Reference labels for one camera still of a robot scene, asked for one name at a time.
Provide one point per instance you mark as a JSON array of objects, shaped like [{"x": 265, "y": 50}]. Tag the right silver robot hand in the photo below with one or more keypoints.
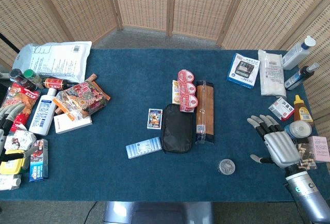
[{"x": 282, "y": 147}]

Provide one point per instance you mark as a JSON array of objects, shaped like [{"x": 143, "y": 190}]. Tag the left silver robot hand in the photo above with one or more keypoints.
[{"x": 10, "y": 113}]

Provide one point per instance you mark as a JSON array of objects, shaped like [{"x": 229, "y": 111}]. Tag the small round clear container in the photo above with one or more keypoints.
[{"x": 226, "y": 166}]

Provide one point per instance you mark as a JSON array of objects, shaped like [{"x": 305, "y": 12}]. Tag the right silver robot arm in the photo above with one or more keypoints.
[{"x": 306, "y": 193}]

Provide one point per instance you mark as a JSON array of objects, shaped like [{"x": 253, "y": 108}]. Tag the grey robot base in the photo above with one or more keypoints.
[{"x": 159, "y": 212}]

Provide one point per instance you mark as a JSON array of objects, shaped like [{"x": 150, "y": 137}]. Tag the round blue tin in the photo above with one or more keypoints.
[{"x": 300, "y": 129}]

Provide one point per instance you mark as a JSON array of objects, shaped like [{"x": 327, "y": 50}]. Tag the pink box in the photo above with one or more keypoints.
[{"x": 321, "y": 148}]

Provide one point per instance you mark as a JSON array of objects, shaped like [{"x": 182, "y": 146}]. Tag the small red white box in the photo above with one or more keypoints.
[{"x": 281, "y": 108}]

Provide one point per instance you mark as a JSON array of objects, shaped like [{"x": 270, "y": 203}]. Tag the blue toothpaste box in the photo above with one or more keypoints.
[{"x": 38, "y": 167}]

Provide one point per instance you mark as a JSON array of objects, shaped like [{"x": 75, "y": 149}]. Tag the white flat box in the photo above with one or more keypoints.
[{"x": 73, "y": 126}]

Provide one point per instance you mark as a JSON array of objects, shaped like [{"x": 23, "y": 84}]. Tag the blue white calculator box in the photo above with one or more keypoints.
[{"x": 243, "y": 70}]

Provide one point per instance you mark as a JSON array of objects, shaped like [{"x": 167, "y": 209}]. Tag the playing card box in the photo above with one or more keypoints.
[{"x": 154, "y": 119}]

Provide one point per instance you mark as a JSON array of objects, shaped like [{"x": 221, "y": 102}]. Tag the red snack bag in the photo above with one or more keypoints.
[{"x": 24, "y": 98}]

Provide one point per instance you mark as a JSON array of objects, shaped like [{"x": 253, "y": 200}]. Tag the brown patterned packet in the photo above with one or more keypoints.
[{"x": 308, "y": 157}]

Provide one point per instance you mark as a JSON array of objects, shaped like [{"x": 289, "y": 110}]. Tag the white patterned carton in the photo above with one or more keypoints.
[{"x": 22, "y": 140}]

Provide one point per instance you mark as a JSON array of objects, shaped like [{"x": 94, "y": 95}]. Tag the white lotion bottle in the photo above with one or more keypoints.
[{"x": 42, "y": 115}]

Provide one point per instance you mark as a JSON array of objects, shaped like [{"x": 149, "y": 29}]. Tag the dark jar black cap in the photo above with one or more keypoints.
[{"x": 22, "y": 79}]

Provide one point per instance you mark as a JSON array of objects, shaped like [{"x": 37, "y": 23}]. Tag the honey squeeze bottle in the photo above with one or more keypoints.
[{"x": 302, "y": 111}]

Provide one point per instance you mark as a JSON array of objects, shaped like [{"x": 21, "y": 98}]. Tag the jar green cap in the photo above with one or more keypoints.
[{"x": 33, "y": 77}]

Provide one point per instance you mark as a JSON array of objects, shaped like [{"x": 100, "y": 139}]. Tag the yellow lidded container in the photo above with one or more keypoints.
[{"x": 11, "y": 166}]

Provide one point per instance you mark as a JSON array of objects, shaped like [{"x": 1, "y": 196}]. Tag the dark sauce bottle red label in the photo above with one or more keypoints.
[{"x": 56, "y": 83}]

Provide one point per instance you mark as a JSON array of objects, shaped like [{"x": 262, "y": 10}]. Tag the white small package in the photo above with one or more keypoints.
[{"x": 9, "y": 182}]

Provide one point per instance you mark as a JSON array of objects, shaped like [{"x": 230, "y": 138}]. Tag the white mailer bag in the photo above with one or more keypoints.
[{"x": 59, "y": 60}]

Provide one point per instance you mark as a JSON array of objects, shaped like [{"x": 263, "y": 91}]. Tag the dark spray bottle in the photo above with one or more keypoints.
[{"x": 299, "y": 77}]

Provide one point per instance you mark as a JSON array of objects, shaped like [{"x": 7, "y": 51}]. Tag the colourful snack bag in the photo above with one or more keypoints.
[{"x": 82, "y": 98}]

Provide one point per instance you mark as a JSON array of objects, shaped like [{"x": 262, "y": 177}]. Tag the white wipes packet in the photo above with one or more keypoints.
[{"x": 272, "y": 73}]

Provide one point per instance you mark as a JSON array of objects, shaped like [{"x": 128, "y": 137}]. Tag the brown noodle package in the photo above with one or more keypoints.
[{"x": 205, "y": 110}]

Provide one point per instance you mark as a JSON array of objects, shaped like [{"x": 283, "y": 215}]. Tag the white bottle blue cap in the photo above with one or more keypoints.
[{"x": 295, "y": 55}]

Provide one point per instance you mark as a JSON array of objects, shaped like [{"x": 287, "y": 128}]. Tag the black zip pouch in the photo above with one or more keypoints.
[{"x": 178, "y": 128}]

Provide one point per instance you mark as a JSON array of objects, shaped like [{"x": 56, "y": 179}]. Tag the red cup pack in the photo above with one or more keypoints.
[{"x": 187, "y": 89}]

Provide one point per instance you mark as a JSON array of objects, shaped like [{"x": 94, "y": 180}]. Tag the yellow snack packet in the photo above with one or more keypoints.
[{"x": 175, "y": 92}]

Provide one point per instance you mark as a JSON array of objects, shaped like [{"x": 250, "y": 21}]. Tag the blue table cloth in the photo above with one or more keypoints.
[{"x": 134, "y": 79}]

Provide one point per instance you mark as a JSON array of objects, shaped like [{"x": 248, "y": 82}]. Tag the light blue battery pack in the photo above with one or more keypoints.
[{"x": 144, "y": 147}]

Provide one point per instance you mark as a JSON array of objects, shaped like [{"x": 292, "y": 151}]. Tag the wicker folding screen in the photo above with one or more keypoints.
[{"x": 201, "y": 4}]

